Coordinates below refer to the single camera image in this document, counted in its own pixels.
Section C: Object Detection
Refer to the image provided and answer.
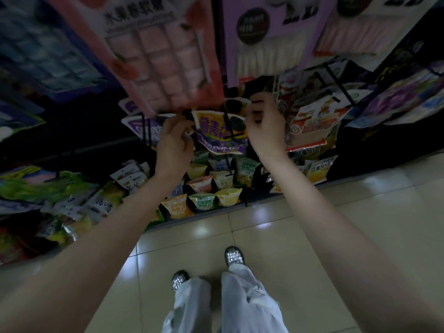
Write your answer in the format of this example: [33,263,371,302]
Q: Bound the person's left hand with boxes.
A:
[154,114,197,181]

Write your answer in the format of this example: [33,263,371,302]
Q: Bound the person's right hand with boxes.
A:
[244,92,287,160]

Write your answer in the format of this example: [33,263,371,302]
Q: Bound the blue yellow curvy snack bag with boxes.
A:
[121,113,174,148]
[193,109,249,155]

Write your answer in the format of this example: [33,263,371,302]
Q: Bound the row of pale green pouches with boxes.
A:
[161,152,261,219]

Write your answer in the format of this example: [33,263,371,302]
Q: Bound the row of small yellow pouches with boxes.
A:
[269,156,339,193]

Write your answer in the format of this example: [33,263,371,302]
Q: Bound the row of white blue pouches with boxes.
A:
[38,159,150,240]

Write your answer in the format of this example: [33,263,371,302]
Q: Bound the purple cow candy bag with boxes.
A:
[222,0,337,84]

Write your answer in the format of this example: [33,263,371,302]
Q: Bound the red sliced snack bag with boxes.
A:
[45,0,226,117]

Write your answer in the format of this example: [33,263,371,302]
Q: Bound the person's left forearm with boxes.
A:
[0,170,174,333]

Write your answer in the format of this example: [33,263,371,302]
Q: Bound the person's right forearm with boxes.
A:
[267,149,444,333]

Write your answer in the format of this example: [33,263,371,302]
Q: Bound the person's right shoe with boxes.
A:
[224,246,246,268]

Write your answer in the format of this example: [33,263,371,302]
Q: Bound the person's shoe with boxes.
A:
[224,246,246,268]
[171,270,190,292]

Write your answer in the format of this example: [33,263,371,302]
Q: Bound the person's left shoe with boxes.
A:
[171,270,190,292]

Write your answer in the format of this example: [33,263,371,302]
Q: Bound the person's light grey trousers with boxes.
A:
[161,263,289,333]

